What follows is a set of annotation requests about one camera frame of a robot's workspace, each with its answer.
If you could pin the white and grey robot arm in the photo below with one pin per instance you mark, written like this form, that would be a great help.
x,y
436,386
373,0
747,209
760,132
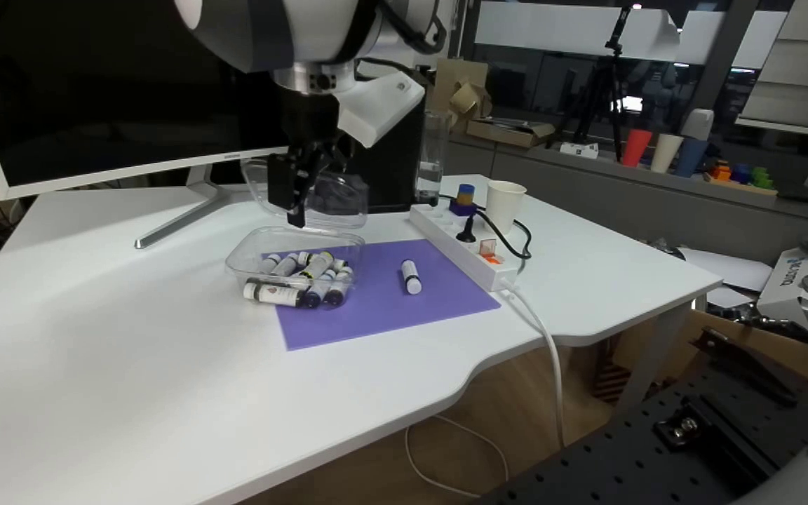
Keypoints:
x,y
265,28

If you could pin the white window blind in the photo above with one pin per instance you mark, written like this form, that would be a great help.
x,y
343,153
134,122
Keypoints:
x,y
805,65

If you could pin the white power strip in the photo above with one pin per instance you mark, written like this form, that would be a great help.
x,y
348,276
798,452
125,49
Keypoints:
x,y
450,238

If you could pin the white framed computer monitor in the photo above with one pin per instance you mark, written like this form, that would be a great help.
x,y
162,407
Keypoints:
x,y
96,93

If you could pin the white paper cup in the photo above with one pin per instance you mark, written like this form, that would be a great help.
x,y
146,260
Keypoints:
x,y
505,198

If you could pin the clear plastic clamshell container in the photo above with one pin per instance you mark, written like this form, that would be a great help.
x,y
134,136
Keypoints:
x,y
338,199

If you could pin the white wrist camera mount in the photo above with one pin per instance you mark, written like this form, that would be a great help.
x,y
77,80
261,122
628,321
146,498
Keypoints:
x,y
380,101

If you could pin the cream plastic cup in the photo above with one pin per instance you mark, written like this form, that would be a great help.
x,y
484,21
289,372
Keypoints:
x,y
666,153

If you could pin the clear plastic bottle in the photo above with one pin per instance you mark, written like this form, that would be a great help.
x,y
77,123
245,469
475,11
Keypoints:
x,y
433,159

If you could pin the blue plastic cup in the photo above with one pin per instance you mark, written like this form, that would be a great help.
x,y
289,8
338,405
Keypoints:
x,y
687,159

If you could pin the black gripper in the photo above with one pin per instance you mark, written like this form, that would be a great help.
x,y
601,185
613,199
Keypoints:
x,y
310,122

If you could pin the black camera tripod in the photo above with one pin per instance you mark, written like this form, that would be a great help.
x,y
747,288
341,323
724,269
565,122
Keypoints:
x,y
610,73

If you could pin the silver monitor stand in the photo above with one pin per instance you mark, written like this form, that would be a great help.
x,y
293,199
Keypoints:
x,y
182,215

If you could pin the blue and yellow plug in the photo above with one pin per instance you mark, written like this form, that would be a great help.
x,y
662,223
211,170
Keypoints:
x,y
464,198

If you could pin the purple paper mat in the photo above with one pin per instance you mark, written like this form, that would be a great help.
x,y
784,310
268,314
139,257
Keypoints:
x,y
392,313

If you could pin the white paper sheet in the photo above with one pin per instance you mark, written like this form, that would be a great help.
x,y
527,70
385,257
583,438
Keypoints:
x,y
728,269

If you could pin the green toy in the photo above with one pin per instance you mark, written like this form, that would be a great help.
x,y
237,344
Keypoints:
x,y
760,178

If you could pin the orange toy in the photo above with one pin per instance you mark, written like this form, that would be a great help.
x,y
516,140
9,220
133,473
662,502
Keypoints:
x,y
721,171

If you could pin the red plastic cup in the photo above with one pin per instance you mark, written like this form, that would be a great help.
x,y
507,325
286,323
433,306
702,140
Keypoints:
x,y
635,147

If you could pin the blue toy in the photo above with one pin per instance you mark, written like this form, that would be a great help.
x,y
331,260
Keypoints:
x,y
742,174

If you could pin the brown cardboard box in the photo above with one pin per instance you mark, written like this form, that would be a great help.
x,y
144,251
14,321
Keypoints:
x,y
460,93

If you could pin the white plastic cup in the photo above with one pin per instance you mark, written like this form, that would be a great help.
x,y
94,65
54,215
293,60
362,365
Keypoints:
x,y
698,123

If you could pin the black power plug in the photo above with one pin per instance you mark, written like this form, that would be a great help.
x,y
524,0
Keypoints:
x,y
467,231

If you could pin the black perforated breadboard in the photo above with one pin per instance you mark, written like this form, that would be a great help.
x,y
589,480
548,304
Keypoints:
x,y
666,449

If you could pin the black box device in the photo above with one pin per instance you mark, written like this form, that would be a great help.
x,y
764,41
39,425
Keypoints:
x,y
392,170

